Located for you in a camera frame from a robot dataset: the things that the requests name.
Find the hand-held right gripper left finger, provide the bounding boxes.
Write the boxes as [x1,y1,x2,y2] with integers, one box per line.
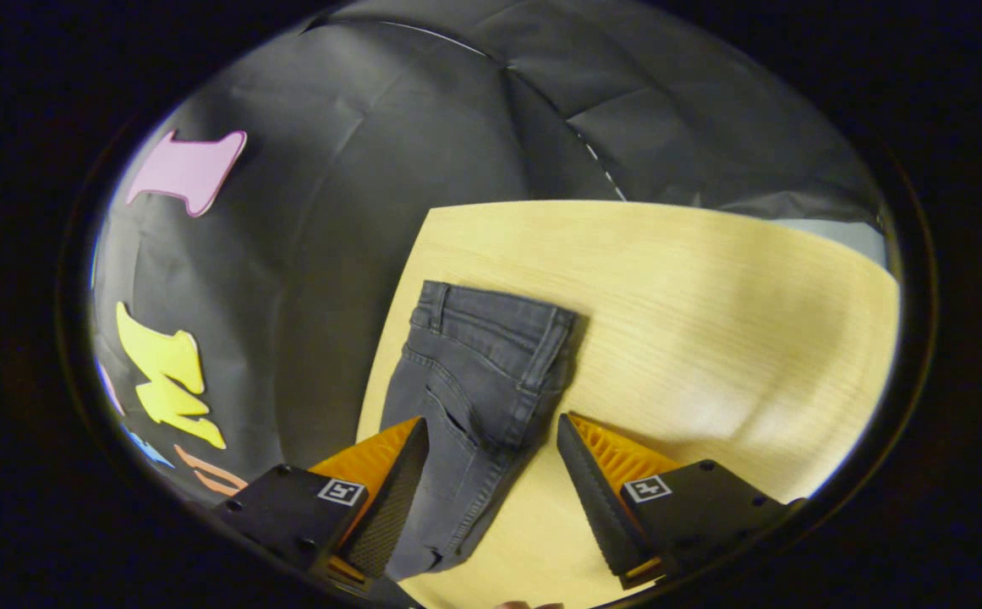
[211,416,431,595]

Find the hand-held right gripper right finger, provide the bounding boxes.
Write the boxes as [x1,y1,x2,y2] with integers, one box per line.
[557,412,806,590]

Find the black backdrop cloth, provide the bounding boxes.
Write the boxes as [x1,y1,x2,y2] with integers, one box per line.
[89,0,889,508]

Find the dark grey jeans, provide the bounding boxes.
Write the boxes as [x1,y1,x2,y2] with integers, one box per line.
[379,279,581,583]

